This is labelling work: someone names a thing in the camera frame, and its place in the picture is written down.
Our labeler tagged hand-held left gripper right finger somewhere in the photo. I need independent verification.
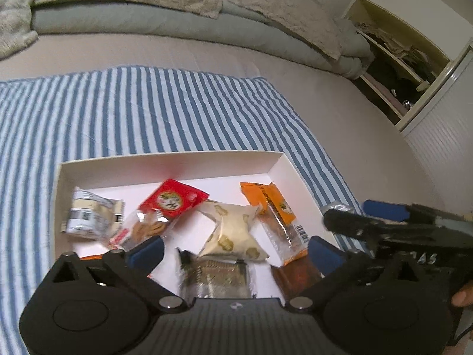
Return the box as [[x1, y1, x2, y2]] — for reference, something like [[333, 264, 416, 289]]
[[286, 236, 433, 313]]

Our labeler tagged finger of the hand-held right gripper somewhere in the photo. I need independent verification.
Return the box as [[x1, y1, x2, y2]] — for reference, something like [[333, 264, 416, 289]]
[[323, 209, 473, 253], [363, 200, 473, 232]]

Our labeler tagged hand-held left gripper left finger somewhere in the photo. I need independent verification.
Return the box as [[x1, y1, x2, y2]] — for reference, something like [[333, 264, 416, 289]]
[[52, 235, 187, 313]]

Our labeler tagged silver foil packet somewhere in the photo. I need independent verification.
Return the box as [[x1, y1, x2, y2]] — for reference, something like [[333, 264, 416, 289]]
[[321, 201, 357, 217]]

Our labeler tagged dark brown snack packet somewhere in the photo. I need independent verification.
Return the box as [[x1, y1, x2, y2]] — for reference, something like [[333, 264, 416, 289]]
[[271, 255, 322, 300]]

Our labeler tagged orange snack packet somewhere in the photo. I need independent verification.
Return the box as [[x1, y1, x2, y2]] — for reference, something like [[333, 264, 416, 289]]
[[79, 253, 156, 279], [239, 181, 309, 267]]

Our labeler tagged red cookie snack packet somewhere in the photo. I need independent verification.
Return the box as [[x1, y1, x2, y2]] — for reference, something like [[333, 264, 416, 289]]
[[107, 178, 210, 254]]

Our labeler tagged clear pastry snack packet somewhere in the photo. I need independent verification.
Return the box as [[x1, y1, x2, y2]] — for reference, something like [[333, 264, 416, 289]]
[[61, 186, 126, 239]]

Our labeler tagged dark wafer snack packet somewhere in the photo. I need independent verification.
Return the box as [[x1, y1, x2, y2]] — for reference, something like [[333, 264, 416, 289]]
[[176, 248, 252, 300]]

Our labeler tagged cream nut-print snack packet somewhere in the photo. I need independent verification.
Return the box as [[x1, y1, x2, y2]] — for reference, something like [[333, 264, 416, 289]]
[[197, 200, 270, 263]]

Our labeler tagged white cardboard box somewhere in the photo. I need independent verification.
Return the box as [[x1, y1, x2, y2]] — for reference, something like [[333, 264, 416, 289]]
[[54, 150, 328, 300]]

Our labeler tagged person's right hand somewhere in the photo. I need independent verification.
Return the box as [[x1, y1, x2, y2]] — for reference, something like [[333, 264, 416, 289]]
[[453, 280, 473, 308]]

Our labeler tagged white wardrobe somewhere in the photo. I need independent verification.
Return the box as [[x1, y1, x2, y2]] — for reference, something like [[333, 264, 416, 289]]
[[342, 0, 473, 222]]

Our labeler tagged blue striped blanket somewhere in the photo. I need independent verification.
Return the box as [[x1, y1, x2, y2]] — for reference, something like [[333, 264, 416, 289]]
[[0, 64, 365, 355]]

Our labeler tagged pile of clothes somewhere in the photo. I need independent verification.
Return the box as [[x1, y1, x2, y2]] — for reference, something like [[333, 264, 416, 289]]
[[355, 18, 444, 119]]

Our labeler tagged small beige textured pillow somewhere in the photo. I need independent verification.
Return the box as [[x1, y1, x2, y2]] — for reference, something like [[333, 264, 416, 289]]
[[225, 0, 344, 60]]

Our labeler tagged grey folded duvet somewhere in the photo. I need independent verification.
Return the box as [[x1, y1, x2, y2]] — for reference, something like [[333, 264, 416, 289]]
[[30, 0, 374, 80]]

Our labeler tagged white fluffy pillow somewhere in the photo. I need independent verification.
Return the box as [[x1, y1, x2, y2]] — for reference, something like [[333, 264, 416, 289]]
[[0, 0, 39, 60]]

